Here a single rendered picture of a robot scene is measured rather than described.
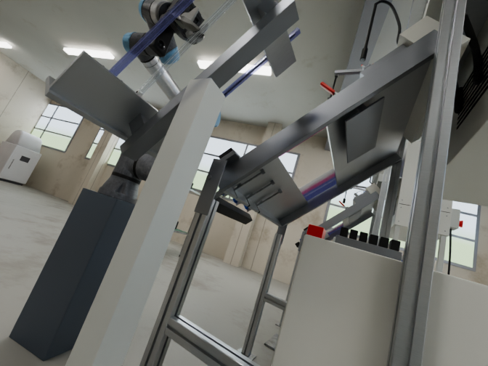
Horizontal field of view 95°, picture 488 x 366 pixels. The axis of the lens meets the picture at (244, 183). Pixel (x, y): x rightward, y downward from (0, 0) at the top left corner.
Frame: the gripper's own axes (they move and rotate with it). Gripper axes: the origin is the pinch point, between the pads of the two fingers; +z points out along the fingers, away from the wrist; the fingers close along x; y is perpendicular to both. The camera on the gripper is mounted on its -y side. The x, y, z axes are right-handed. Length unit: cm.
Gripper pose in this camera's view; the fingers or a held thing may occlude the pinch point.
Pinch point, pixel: (197, 33)
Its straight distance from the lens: 71.4
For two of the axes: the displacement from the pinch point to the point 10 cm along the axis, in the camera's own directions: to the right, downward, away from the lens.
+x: 4.3, 3.4, 8.4
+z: 6.3, 5.5, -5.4
